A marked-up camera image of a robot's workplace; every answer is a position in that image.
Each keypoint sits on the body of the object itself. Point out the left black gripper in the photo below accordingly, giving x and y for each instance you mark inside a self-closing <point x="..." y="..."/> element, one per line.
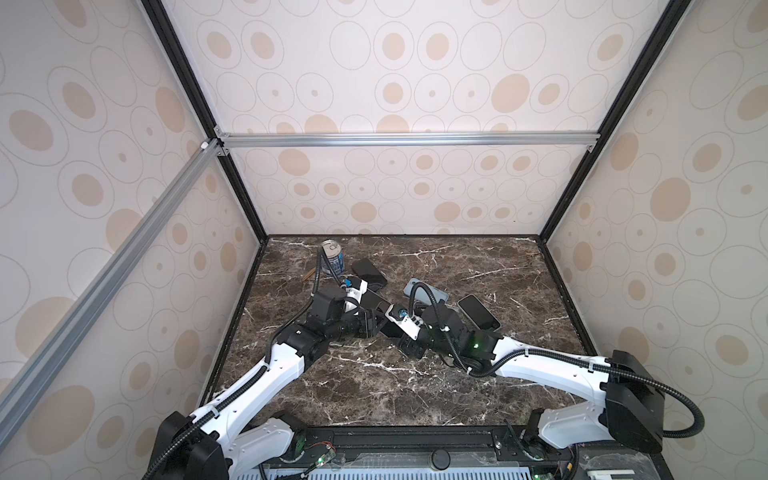
<point x="366" y="318"/>

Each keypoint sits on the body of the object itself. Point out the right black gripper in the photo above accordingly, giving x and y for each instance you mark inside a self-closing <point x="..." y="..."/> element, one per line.
<point x="409" y="348"/>

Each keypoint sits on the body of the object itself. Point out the light blue phone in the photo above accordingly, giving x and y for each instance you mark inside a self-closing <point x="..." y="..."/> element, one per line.
<point x="373" y="305"/>
<point x="421" y="296"/>
<point x="478" y="313"/>

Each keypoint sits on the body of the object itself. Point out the black phone case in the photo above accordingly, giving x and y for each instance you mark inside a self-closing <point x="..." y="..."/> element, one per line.
<point x="368" y="272"/>

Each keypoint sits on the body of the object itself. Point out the black phone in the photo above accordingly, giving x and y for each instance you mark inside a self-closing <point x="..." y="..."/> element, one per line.
<point x="390" y="330"/>

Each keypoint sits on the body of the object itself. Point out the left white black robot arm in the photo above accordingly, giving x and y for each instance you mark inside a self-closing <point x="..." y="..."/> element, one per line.
<point x="264" y="372"/>

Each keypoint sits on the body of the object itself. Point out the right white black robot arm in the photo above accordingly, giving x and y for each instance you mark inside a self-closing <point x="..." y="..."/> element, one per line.
<point x="620" y="400"/>

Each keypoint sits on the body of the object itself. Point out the brown wooden stick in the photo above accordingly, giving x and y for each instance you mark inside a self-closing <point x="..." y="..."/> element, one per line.
<point x="311" y="276"/>

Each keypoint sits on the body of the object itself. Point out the blue white tin can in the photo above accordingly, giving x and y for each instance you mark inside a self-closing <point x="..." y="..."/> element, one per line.
<point x="334" y="259"/>

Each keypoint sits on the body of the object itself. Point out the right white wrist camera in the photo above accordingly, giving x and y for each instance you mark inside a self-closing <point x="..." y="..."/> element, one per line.
<point x="409" y="324"/>

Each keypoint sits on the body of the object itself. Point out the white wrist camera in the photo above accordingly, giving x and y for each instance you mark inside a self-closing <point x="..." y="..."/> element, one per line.
<point x="354" y="288"/>
<point x="409" y="324"/>

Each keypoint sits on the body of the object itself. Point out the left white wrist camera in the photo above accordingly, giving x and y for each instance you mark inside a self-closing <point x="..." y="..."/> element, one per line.
<point x="354" y="288"/>

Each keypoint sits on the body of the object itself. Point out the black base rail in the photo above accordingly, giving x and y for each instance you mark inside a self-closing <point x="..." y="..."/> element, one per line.
<point x="479" y="452"/>

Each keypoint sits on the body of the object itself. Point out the horizontal aluminium rail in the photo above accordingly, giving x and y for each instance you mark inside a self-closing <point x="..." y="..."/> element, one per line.
<point x="424" y="139"/>

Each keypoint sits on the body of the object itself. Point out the left diagonal aluminium rail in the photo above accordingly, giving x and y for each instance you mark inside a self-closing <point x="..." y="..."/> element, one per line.
<point x="49" y="359"/>

